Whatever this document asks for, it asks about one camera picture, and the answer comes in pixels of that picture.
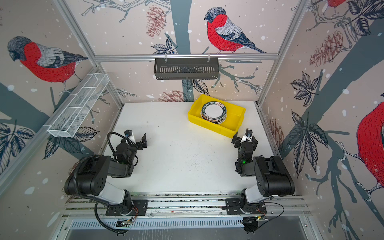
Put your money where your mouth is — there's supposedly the green lettered plate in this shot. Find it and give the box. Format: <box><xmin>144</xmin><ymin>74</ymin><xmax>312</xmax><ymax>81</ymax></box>
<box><xmin>201</xmin><ymin>101</ymin><xmax>227</xmax><ymax>121</ymax></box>

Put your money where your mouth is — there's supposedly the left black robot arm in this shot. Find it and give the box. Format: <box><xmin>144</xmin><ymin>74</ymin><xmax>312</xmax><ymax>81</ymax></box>
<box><xmin>64</xmin><ymin>130</ymin><xmax>148</xmax><ymax>206</ymax></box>

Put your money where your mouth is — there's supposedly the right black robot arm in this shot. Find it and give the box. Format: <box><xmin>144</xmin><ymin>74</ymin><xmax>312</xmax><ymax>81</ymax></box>
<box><xmin>232</xmin><ymin>129</ymin><xmax>295</xmax><ymax>205</ymax></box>

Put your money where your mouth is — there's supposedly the yellow plastic bin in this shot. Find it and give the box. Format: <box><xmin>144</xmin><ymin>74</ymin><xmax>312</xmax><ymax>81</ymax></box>
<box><xmin>188</xmin><ymin>95</ymin><xmax>246</xmax><ymax>139</ymax></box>

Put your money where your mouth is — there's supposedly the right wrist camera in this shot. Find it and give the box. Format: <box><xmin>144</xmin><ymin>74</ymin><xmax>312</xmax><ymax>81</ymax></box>
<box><xmin>243</xmin><ymin>128</ymin><xmax>253</xmax><ymax>142</ymax></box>

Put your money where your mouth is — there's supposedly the right thin black cable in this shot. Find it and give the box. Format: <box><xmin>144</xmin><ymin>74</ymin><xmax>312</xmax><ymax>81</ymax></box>
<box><xmin>254</xmin><ymin>201</ymin><xmax>285</xmax><ymax>224</ymax></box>

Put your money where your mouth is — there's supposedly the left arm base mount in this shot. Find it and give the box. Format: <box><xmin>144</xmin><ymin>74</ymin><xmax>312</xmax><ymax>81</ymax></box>
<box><xmin>106</xmin><ymin>200</ymin><xmax>149</xmax><ymax>217</ymax></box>

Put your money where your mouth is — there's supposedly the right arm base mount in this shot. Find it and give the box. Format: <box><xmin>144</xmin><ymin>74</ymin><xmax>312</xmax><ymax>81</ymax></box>
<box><xmin>222</xmin><ymin>198</ymin><xmax>267</xmax><ymax>215</ymax></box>

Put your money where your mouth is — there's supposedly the aluminium mounting rail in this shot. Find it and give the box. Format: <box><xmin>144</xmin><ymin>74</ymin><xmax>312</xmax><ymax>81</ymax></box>
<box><xmin>62</xmin><ymin>193</ymin><xmax>313</xmax><ymax>218</ymax></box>

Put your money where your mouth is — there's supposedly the white wire mesh shelf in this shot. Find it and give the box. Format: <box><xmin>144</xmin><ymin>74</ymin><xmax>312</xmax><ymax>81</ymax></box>
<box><xmin>48</xmin><ymin>73</ymin><xmax>110</xmax><ymax>138</ymax></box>

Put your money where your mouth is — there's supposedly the black wall basket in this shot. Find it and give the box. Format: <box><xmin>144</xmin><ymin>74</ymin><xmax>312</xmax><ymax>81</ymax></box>
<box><xmin>154</xmin><ymin>58</ymin><xmax>219</xmax><ymax>80</ymax></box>

